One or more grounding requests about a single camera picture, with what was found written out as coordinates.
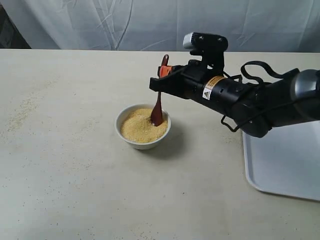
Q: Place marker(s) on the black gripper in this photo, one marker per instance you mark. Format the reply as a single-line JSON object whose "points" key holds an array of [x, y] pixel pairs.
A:
{"points": [[197, 82]]}

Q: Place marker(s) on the dark red wooden spoon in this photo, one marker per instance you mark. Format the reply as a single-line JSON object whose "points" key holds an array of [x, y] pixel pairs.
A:
{"points": [[156, 116]]}

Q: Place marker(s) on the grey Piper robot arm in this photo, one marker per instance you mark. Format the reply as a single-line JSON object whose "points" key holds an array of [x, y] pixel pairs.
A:
{"points": [[255, 106]]}

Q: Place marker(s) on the tan granular powder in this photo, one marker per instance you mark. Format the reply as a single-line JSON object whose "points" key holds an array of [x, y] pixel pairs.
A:
{"points": [[138, 127]]}

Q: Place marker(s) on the white ceramic bowl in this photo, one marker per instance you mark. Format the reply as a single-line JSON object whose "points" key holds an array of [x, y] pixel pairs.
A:
{"points": [[140, 146]]}

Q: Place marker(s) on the white backdrop cloth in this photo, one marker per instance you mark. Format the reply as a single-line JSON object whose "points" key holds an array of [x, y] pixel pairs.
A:
{"points": [[160, 25]]}

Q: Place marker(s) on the white plastic tray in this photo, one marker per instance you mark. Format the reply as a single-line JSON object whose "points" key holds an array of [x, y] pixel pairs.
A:
{"points": [[286, 161]]}

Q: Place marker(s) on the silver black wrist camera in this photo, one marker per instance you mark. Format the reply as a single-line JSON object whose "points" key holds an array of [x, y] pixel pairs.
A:
{"points": [[210, 47]]}

